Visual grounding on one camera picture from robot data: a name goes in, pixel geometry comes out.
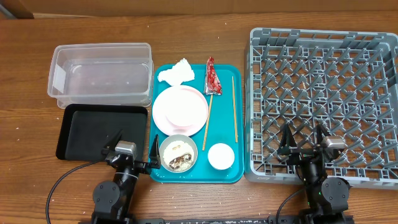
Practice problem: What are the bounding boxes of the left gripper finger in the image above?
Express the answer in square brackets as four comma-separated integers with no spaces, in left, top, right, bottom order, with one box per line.
[149,134,161,169]
[104,129,123,150]

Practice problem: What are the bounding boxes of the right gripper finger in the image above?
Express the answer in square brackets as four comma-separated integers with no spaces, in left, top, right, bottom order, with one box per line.
[279,123,297,149]
[316,123,330,147]

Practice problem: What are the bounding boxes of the grey metal bowl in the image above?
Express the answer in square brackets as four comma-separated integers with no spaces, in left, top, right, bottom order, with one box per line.
[159,134,198,173]

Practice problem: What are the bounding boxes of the rice and food leftovers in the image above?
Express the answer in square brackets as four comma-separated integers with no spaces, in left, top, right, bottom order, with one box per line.
[163,141,195,172]

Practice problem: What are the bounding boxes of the white cup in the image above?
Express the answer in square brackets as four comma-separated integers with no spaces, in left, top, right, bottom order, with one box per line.
[208,143,235,170]

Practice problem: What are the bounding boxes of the wooden chopstick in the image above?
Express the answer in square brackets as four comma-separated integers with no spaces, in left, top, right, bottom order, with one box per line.
[231,76,238,143]
[202,95,213,151]

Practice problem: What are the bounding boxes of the red snack wrapper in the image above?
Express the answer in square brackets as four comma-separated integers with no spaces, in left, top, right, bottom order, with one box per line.
[204,57,222,95]

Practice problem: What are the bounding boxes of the white napkin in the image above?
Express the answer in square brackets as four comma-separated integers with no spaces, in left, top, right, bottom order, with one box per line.
[158,58,195,86]

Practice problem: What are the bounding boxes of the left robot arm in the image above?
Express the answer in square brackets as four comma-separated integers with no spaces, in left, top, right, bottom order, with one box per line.
[90,130,161,223]

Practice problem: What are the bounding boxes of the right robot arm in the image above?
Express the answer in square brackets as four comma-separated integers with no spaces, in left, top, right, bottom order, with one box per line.
[275,124,354,224]

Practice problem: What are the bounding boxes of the black waste tray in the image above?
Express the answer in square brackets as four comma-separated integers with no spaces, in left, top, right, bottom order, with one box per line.
[56,104,148,162]

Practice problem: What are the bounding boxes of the grey dishwasher rack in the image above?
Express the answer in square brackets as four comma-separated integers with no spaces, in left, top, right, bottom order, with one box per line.
[244,28,397,190]

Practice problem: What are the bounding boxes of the teal serving tray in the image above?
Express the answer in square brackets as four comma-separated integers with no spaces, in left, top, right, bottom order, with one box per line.
[150,64,244,184]

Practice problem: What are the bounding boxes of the large pink plate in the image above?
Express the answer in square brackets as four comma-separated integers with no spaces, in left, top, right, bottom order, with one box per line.
[152,85,208,136]

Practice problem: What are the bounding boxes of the clear plastic bin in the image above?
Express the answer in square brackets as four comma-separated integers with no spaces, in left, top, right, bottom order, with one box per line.
[47,42,154,108]

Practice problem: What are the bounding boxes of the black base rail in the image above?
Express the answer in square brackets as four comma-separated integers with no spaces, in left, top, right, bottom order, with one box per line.
[77,214,355,224]

